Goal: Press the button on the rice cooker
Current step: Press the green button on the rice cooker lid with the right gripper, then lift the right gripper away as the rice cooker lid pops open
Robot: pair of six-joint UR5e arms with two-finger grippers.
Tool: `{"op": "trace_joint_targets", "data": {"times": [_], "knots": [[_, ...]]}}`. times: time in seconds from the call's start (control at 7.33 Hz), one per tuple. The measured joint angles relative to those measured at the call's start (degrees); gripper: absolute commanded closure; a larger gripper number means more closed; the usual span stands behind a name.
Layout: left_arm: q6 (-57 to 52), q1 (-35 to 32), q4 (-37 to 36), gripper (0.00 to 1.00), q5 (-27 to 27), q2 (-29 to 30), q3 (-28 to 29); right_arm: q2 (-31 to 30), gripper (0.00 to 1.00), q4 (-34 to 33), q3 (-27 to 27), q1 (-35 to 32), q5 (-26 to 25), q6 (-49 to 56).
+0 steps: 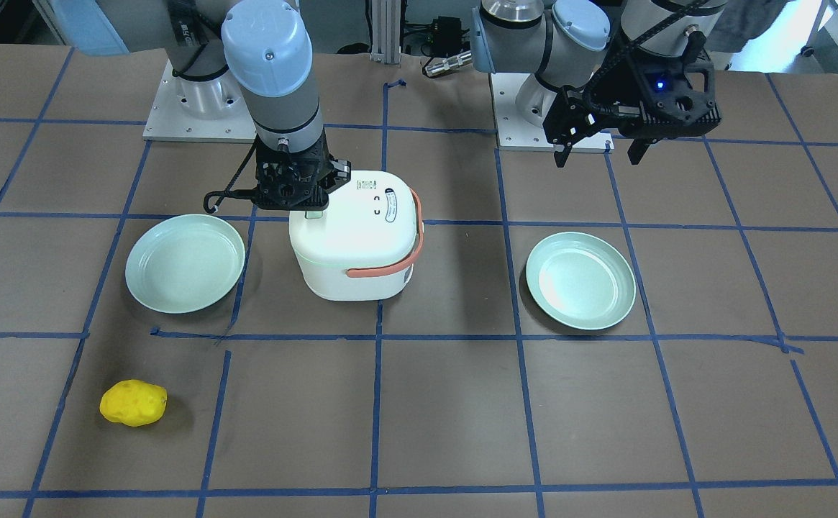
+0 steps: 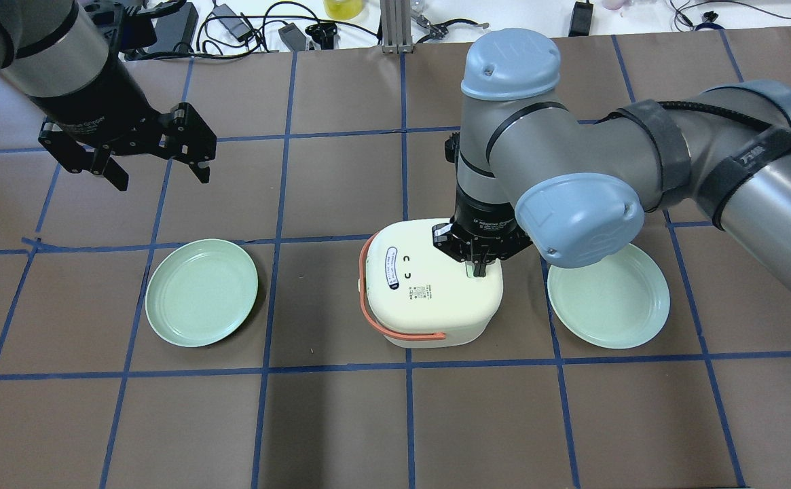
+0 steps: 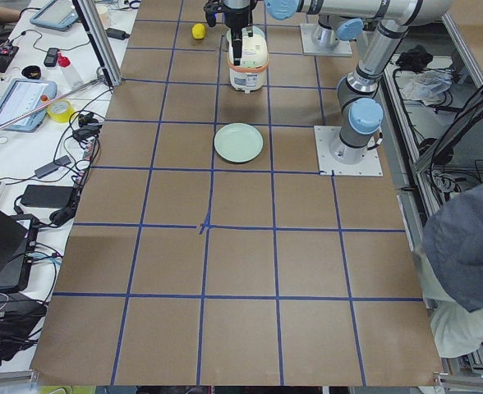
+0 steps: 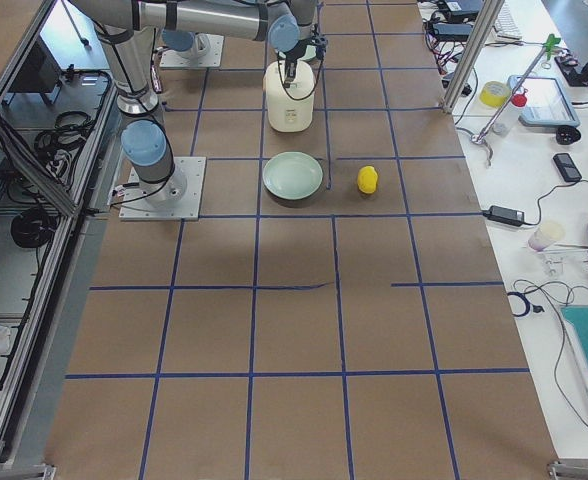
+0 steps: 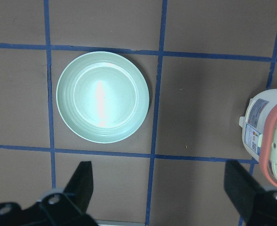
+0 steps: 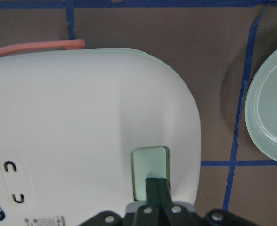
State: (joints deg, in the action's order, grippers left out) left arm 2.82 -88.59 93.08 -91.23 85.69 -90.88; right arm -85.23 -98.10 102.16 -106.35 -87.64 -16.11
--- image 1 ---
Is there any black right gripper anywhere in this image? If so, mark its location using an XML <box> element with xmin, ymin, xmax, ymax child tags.
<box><xmin>253</xmin><ymin>137</ymin><xmax>352</xmax><ymax>211</ymax></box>

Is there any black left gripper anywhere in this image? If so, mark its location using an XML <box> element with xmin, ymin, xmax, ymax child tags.
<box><xmin>542</xmin><ymin>50</ymin><xmax>722</xmax><ymax>168</ymax></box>

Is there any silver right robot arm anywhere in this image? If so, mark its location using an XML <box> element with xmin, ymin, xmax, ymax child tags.
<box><xmin>50</xmin><ymin>1</ymin><xmax>352</xmax><ymax>214</ymax></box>

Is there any white rice cooker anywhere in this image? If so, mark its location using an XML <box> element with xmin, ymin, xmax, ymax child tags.
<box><xmin>289</xmin><ymin>171</ymin><xmax>424</xmax><ymax>301</ymax></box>

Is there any green plate near yellow toy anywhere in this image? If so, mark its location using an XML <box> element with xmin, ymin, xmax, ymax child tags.
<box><xmin>124</xmin><ymin>214</ymin><xmax>245</xmax><ymax>314</ymax></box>

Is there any green plate far side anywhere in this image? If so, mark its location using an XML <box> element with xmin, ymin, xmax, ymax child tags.
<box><xmin>525</xmin><ymin>232</ymin><xmax>637</xmax><ymax>330</ymax></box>

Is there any silver metal connector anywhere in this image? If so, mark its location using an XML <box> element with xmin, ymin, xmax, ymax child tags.
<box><xmin>422</xmin><ymin>50</ymin><xmax>473</xmax><ymax>79</ymax></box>

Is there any black power adapter background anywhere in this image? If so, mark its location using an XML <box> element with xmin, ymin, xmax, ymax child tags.
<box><xmin>414</xmin><ymin>16</ymin><xmax>465</xmax><ymax>57</ymax></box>

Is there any yellow toy potato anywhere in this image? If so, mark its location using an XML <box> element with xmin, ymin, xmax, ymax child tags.
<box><xmin>99</xmin><ymin>379</ymin><xmax>168</xmax><ymax>427</ymax></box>

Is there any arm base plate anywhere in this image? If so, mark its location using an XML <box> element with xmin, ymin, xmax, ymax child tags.
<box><xmin>489</xmin><ymin>72</ymin><xmax>614</xmax><ymax>154</ymax></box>
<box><xmin>142</xmin><ymin>62</ymin><xmax>255</xmax><ymax>143</ymax></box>

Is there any aluminium frame post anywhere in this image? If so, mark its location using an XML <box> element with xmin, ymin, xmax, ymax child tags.
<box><xmin>369</xmin><ymin>0</ymin><xmax>403</xmax><ymax>66</ymax></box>

